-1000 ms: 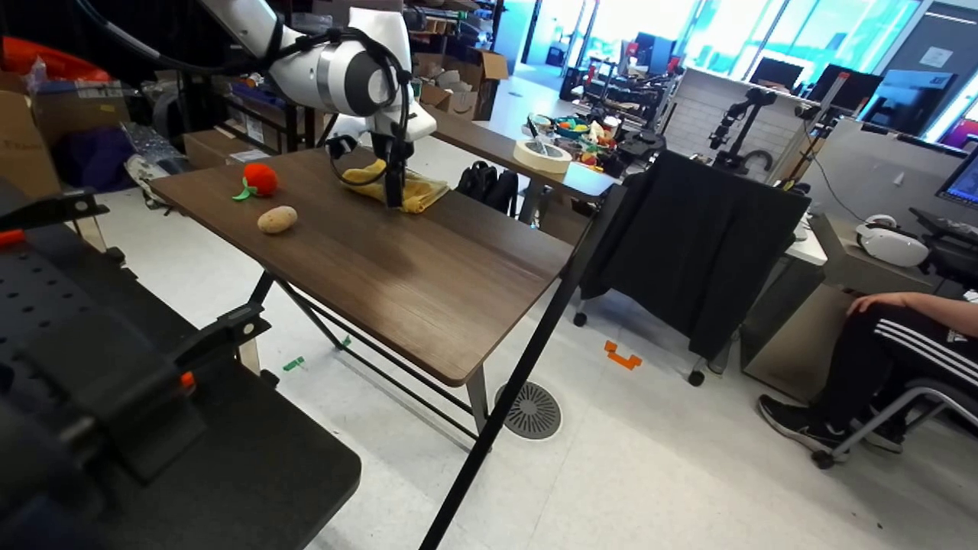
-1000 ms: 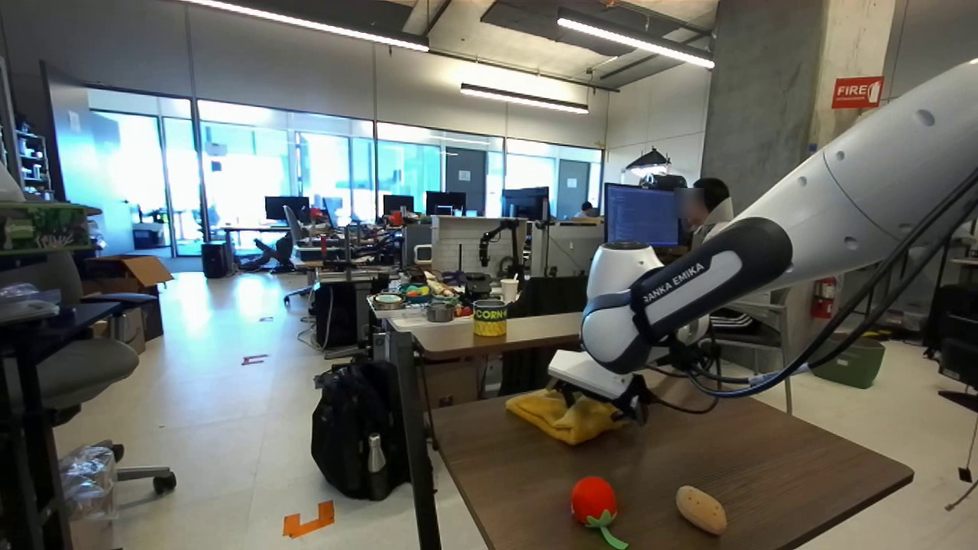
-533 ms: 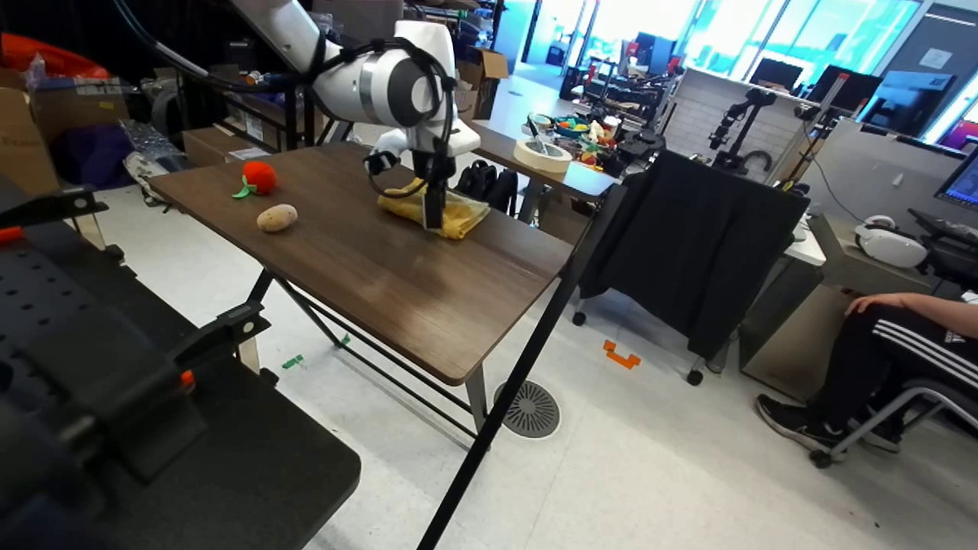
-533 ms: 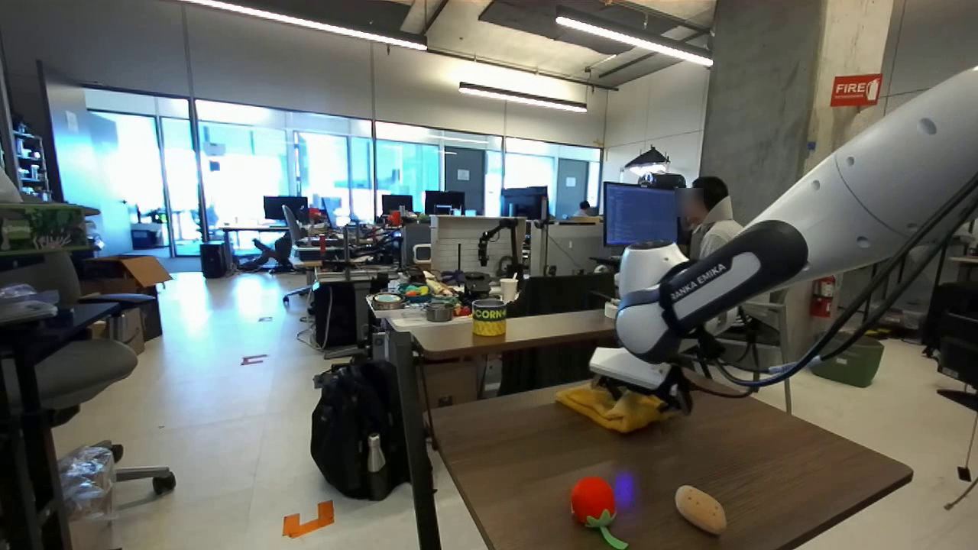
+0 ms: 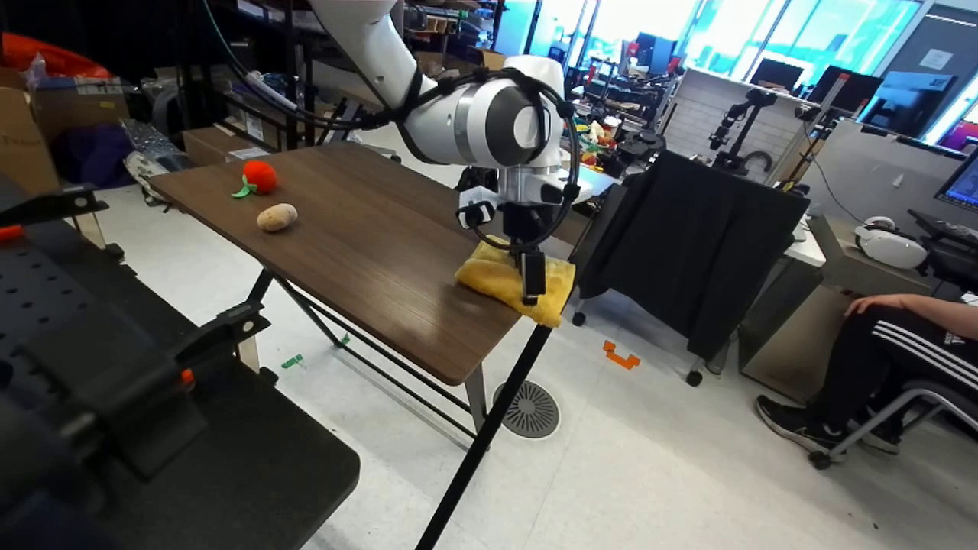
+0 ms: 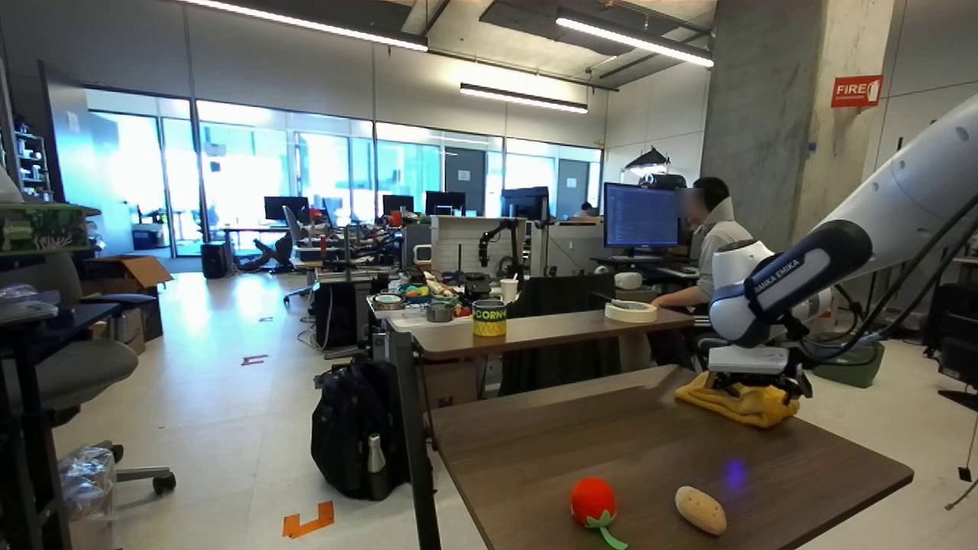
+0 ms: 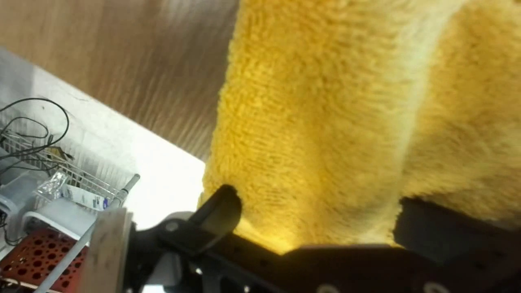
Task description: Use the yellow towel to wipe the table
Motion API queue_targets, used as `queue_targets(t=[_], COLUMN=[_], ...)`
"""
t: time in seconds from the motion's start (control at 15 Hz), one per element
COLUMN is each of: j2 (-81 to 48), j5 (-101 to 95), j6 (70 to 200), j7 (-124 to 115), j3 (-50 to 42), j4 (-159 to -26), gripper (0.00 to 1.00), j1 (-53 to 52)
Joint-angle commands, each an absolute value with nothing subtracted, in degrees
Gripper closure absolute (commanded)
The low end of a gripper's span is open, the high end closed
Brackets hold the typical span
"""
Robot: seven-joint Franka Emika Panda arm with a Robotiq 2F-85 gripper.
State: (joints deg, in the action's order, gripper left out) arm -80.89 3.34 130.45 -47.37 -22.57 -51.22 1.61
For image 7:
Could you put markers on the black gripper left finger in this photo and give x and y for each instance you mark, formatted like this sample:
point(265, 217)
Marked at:
point(107, 254)

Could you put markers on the yellow towel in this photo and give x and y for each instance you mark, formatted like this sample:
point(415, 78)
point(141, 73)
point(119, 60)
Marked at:
point(325, 108)

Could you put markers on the white tube package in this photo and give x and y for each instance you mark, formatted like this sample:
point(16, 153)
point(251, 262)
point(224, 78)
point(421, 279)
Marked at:
point(81, 197)

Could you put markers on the red perforated crate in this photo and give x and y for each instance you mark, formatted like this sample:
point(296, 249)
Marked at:
point(32, 261)

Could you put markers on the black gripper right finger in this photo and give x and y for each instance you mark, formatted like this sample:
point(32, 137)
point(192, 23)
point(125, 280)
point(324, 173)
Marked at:
point(465, 254)

